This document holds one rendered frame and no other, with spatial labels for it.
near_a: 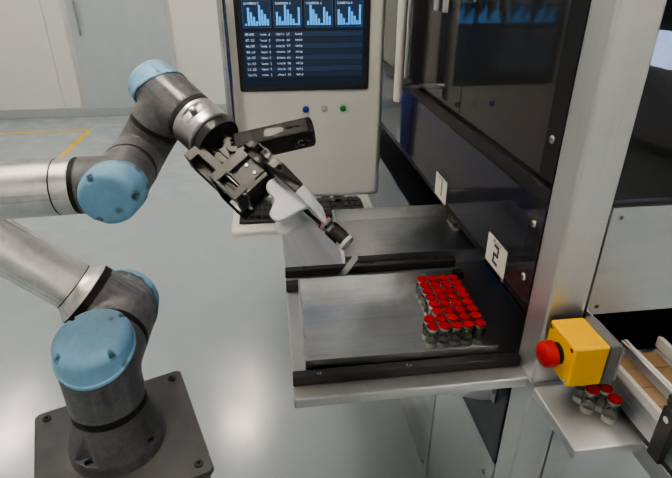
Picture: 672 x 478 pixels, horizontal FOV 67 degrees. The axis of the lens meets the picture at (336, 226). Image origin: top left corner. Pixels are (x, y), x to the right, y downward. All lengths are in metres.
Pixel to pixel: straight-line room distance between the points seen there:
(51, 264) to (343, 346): 0.52
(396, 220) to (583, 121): 0.77
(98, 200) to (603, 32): 0.65
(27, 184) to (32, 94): 6.10
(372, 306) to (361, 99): 0.81
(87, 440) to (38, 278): 0.27
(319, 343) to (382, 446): 1.04
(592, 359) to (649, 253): 0.19
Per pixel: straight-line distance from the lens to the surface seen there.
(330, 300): 1.09
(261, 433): 2.02
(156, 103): 0.78
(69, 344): 0.86
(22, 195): 0.74
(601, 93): 0.74
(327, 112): 1.68
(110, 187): 0.68
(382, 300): 1.09
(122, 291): 0.95
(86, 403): 0.87
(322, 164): 1.73
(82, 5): 6.46
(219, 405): 2.14
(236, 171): 0.69
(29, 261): 0.95
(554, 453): 1.12
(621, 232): 0.85
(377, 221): 1.42
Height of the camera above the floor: 1.50
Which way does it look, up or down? 27 degrees down
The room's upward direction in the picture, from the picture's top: straight up
